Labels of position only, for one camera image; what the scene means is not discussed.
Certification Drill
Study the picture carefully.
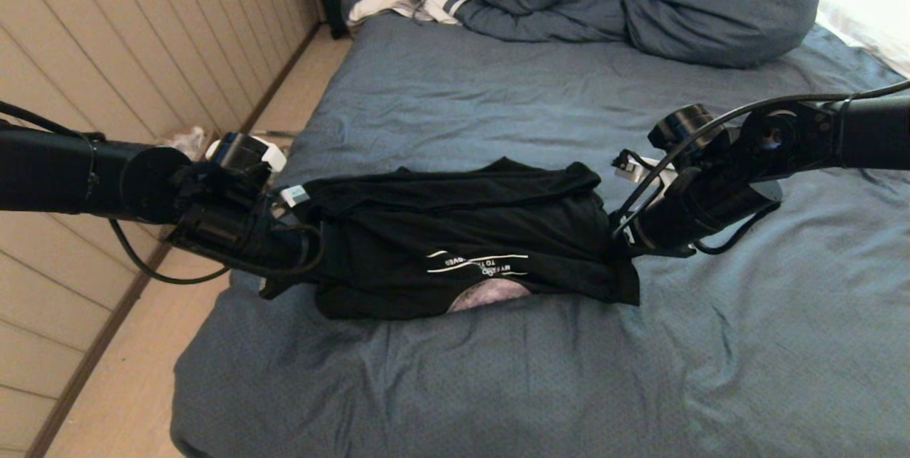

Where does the black moon print T-shirt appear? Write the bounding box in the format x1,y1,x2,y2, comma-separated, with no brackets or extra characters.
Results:
291,157,641,321

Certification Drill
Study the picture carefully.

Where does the clear plastic bin liner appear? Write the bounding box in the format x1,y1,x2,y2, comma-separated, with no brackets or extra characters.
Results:
167,127,214,160

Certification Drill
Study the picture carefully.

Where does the blue bed sheet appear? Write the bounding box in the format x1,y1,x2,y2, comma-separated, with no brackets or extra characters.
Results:
169,11,910,458

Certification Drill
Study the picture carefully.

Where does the white pillow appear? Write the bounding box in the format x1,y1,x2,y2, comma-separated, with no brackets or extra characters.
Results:
816,0,910,80

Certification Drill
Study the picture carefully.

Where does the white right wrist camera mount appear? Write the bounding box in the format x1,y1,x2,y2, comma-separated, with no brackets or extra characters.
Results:
613,150,678,196

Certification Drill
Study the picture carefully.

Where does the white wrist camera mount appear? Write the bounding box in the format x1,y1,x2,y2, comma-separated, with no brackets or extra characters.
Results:
205,134,311,208
613,150,678,196

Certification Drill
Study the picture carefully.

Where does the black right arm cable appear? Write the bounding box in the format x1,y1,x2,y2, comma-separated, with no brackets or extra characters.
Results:
610,81,910,257

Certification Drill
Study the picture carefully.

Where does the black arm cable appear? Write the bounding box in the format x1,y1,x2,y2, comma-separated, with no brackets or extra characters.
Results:
0,99,328,286
610,81,910,257

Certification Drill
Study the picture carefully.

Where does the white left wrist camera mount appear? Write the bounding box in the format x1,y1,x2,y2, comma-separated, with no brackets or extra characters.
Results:
205,134,311,208

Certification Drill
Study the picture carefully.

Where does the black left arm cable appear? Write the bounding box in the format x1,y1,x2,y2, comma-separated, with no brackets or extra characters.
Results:
0,99,328,286

